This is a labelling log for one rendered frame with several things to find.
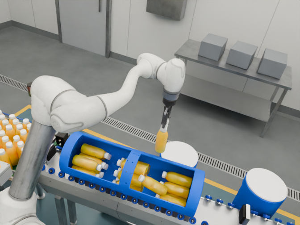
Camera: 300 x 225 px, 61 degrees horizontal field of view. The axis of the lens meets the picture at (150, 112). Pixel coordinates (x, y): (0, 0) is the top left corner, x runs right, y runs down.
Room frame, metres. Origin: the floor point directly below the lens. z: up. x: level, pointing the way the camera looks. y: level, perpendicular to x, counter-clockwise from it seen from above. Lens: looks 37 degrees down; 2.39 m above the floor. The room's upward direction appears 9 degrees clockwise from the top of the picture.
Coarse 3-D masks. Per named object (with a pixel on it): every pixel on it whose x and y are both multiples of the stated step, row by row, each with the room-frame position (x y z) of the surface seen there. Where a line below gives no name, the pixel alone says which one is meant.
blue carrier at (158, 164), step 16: (64, 144) 1.09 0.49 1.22; (80, 144) 1.25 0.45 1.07; (96, 144) 1.25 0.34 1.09; (112, 144) 1.14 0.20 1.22; (64, 160) 1.01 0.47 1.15; (112, 160) 1.20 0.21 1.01; (128, 160) 1.02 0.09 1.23; (144, 160) 1.18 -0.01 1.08; (160, 160) 1.15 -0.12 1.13; (80, 176) 0.98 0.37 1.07; (112, 176) 1.10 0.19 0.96; (128, 176) 0.94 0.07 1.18; (160, 176) 1.12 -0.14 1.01; (192, 176) 1.11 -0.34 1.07; (128, 192) 0.91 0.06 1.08; (144, 192) 1.01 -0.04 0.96; (192, 192) 0.88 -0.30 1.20; (176, 208) 0.85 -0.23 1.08; (192, 208) 0.83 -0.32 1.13
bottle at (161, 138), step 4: (160, 132) 1.13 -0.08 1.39; (160, 136) 1.12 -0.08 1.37; (164, 136) 1.12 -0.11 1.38; (156, 140) 1.13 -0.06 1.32; (160, 140) 1.12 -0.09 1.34; (164, 140) 1.12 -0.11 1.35; (156, 144) 1.13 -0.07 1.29; (160, 144) 1.11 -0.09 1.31; (164, 144) 1.12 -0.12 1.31; (156, 148) 1.12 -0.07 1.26; (160, 148) 1.11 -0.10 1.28; (164, 148) 1.13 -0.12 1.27; (160, 152) 1.12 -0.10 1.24
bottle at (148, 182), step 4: (144, 176) 0.98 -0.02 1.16; (148, 176) 0.99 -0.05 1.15; (144, 180) 0.95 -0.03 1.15; (148, 180) 0.96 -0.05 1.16; (152, 180) 0.96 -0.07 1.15; (156, 180) 0.99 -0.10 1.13; (144, 184) 0.94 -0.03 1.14; (148, 184) 0.94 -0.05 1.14; (152, 184) 0.94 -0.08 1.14; (156, 184) 0.95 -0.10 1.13; (160, 184) 0.97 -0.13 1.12; (148, 188) 0.93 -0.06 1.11; (152, 188) 0.93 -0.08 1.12; (156, 188) 0.94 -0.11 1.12; (160, 188) 0.94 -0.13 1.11; (164, 188) 0.95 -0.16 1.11; (156, 192) 0.93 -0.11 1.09; (160, 192) 0.93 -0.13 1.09; (164, 192) 0.94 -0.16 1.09
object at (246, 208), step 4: (248, 204) 0.95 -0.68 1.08; (244, 208) 0.92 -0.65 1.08; (248, 208) 0.92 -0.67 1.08; (240, 212) 0.92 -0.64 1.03; (244, 212) 0.89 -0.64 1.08; (248, 212) 0.89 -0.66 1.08; (240, 216) 0.90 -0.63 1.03; (244, 216) 0.87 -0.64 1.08; (248, 216) 0.87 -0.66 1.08; (240, 220) 0.87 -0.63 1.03; (244, 220) 0.86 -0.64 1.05; (248, 220) 0.85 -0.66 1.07; (240, 224) 0.87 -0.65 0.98; (244, 224) 0.85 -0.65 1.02
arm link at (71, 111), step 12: (60, 96) 0.73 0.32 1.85; (72, 96) 0.73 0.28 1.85; (84, 96) 0.76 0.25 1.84; (96, 96) 0.78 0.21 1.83; (60, 108) 0.67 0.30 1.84; (72, 108) 0.68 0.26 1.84; (84, 108) 0.69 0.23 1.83; (96, 108) 0.72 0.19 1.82; (60, 120) 0.63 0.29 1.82; (72, 120) 0.65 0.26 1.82; (84, 120) 0.67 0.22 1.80; (96, 120) 0.70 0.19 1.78; (60, 132) 0.63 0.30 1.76; (72, 132) 0.65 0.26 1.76
